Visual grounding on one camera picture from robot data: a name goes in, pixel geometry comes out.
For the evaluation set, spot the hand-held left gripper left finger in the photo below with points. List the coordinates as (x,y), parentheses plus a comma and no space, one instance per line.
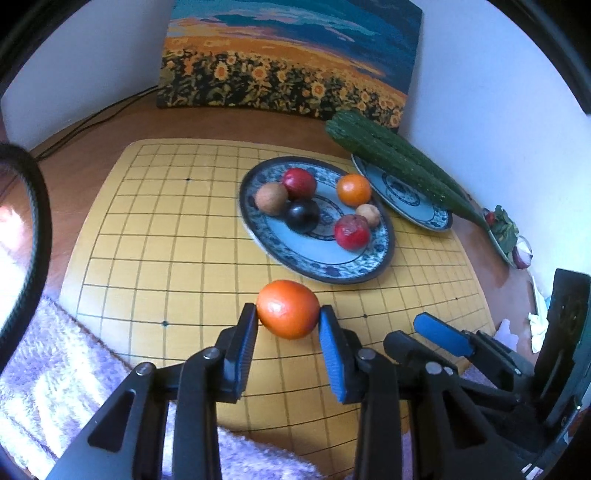
(242,350)

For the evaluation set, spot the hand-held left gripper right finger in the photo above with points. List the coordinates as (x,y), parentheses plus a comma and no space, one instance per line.
(330,350)

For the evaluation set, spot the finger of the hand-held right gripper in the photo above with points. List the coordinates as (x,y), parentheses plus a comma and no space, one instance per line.
(441,332)
(404,348)

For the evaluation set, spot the large orange tangerine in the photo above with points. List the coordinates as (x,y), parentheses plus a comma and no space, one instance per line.
(288,309)

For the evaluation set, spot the large blue patterned plate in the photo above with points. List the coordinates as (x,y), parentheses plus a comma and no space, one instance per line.
(300,258)

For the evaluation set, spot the wrinkled red jujube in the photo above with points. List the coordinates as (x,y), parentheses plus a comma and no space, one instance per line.
(352,233)

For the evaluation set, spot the small tan longan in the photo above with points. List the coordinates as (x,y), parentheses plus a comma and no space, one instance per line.
(369,215)

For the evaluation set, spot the dark purple plum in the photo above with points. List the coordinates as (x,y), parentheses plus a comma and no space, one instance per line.
(302,216)

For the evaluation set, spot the large tan longan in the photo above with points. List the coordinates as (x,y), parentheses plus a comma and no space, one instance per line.
(270,198)

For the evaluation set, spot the small orange tangerine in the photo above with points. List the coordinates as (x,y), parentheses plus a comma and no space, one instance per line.
(354,190)

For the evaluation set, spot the red speckled apple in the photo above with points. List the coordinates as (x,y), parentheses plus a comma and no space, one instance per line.
(300,182)

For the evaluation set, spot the white crumpled tissue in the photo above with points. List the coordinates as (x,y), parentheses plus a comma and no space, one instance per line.
(538,330)

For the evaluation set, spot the red onion piece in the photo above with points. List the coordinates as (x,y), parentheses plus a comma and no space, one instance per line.
(522,256)

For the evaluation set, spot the small white dish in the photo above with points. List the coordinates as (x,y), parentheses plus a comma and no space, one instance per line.
(501,247)

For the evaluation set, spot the green leafy salad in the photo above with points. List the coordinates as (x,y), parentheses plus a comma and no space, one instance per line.
(505,228)

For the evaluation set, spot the cherry tomato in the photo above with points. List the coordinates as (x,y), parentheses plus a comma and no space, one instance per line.
(489,217)

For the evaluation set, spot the small blue patterned plate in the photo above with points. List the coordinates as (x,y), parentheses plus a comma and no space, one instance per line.
(406,198)

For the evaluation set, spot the yellow grid game board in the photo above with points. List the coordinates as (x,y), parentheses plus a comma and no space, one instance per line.
(161,230)

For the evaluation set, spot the green bumpy cucumber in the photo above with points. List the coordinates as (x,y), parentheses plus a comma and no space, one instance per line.
(438,173)
(378,147)

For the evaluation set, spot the purple fluffy towel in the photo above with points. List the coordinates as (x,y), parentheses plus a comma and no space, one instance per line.
(55,360)

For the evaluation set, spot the sunflower field painting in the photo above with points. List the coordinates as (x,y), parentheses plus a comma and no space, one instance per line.
(277,46)

